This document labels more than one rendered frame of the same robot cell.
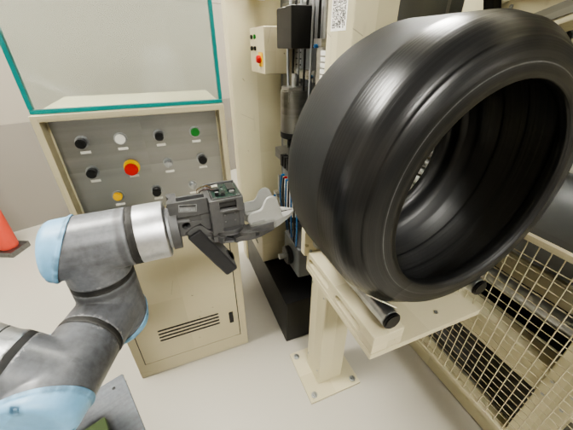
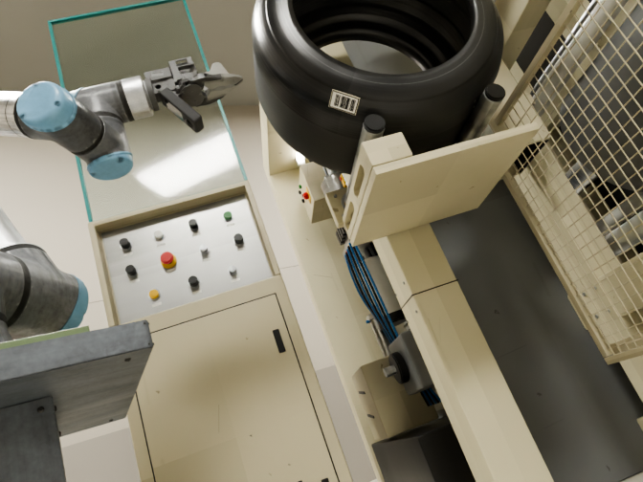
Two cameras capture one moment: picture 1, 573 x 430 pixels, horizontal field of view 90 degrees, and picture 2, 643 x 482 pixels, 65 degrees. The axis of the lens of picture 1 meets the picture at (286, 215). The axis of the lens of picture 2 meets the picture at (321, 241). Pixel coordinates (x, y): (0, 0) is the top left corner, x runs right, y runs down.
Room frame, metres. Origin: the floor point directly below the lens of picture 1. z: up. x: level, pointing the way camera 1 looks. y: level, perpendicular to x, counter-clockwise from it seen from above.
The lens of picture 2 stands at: (-0.46, -0.21, 0.37)
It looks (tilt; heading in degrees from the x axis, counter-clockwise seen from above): 21 degrees up; 10
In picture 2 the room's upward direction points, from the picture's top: 21 degrees counter-clockwise
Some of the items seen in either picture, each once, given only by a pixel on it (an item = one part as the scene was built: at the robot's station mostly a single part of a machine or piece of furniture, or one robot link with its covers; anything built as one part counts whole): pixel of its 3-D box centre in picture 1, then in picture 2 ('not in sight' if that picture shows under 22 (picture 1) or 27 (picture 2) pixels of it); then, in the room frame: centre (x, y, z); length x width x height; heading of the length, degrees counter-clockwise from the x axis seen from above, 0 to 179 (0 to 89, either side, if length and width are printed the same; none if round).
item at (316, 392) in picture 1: (323, 367); not in sight; (0.89, -0.19, 0.01); 0.27 x 0.27 x 0.02; 22
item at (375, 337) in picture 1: (347, 289); (372, 192); (0.61, -0.17, 0.83); 0.36 x 0.09 x 0.06; 22
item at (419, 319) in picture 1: (384, 286); (433, 189); (0.66, -0.30, 0.80); 0.37 x 0.36 x 0.02; 112
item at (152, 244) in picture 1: (156, 229); (140, 98); (0.38, 0.21, 1.19); 0.10 x 0.05 x 0.09; 22
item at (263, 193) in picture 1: (266, 202); (221, 82); (0.47, 0.04, 1.19); 0.09 x 0.03 x 0.06; 112
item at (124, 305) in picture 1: (109, 305); (103, 146); (0.33, 0.29, 1.07); 0.12 x 0.09 x 0.12; 2
